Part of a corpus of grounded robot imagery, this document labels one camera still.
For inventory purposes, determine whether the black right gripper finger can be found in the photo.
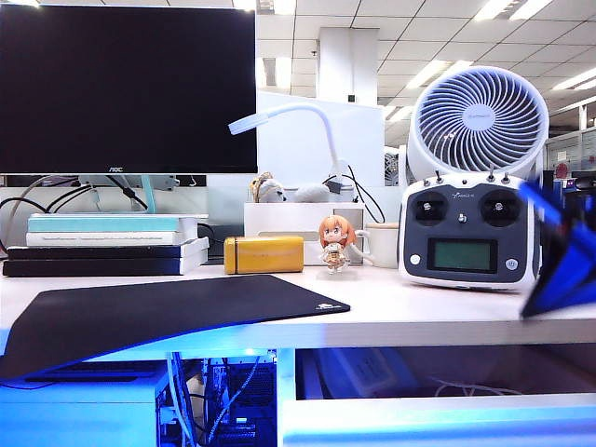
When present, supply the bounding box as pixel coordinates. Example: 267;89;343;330
520;222;596;320
518;179;596;246

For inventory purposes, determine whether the white desk drawer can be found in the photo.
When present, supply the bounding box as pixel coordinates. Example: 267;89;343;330
278;346;596;447

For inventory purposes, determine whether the white navy RC transmitter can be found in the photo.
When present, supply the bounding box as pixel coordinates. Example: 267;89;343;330
398;169;544;293

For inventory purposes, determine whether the white round desk fan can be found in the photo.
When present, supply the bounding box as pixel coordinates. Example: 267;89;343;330
404;65;550;187

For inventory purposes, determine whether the small white background fan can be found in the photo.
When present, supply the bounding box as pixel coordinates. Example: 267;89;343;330
384;145;410;187

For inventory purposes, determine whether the white mug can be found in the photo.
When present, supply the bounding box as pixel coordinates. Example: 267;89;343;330
356;223;400;269

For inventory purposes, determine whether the orange-haired anime figurine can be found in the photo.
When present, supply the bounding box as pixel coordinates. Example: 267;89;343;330
316;214;359;280

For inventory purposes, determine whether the white power strip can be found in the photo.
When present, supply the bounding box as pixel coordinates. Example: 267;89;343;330
319;348;407;398

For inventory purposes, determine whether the white gooseneck desk lamp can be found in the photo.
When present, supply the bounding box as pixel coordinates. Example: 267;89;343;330
227;102;355;202

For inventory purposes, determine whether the grey soft plush item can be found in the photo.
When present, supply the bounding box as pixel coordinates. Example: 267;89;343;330
291;183;332;203

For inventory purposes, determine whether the white partition panel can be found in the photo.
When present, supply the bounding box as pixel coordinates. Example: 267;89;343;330
257;90;386;187

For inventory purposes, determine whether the white desktop organizer box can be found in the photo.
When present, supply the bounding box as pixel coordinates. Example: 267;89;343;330
243;201;367;267

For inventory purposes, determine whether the beige plush toy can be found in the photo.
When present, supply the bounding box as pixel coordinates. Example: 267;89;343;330
249;170;288;205

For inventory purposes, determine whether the yellow rectangular case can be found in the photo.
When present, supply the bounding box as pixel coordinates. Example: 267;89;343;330
223;235;305;276

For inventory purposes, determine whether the black computer tower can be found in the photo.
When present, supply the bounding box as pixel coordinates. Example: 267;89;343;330
156;348;280;447

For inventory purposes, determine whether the black mouse pad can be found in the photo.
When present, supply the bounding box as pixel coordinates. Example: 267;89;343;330
0;274;351;381

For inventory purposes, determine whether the silver teal monitor stand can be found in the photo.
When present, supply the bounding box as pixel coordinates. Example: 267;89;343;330
27;173;210;220

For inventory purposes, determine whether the black AOC computer monitor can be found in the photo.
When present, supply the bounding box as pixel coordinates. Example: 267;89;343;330
0;5;259;175

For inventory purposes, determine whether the teal cover book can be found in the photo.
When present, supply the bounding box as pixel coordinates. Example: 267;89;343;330
27;216;199;234

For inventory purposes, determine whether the white cover book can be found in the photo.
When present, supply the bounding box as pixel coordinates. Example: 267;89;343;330
25;230;199;247

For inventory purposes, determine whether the white under-desk cabinet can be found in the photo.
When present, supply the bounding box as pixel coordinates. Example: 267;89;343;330
0;360;171;447

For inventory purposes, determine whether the thin white cable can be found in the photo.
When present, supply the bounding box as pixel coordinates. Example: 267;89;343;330
430;376;522;398

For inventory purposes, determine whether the black lamp power cable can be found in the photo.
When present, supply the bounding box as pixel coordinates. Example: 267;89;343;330
339;164;386;224

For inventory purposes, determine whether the white cable bundle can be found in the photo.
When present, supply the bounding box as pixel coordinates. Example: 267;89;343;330
166;351;196;447

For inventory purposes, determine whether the black monitor cable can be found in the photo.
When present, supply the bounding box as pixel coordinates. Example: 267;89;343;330
46;174;150;213

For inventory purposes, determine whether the grey monitor cable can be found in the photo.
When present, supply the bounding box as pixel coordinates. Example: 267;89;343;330
0;174;83;255

